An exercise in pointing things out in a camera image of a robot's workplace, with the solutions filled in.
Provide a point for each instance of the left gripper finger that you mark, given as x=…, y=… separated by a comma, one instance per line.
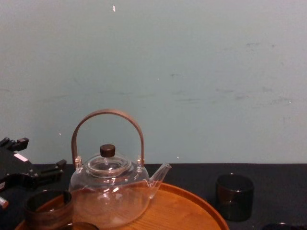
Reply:
x=20, y=143
x=49, y=171

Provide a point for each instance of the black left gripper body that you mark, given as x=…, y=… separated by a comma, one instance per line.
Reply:
x=10, y=165

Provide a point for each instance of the black table cloth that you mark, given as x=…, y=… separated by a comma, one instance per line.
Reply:
x=192, y=173

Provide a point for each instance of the glass teapot lid dark knob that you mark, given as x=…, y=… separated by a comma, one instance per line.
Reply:
x=107, y=150

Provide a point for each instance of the round wooden tray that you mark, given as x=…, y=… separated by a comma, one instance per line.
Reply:
x=180, y=210

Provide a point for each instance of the dark smoked glass cup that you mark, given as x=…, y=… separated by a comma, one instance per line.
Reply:
x=84, y=226
x=283, y=227
x=45, y=215
x=233, y=203

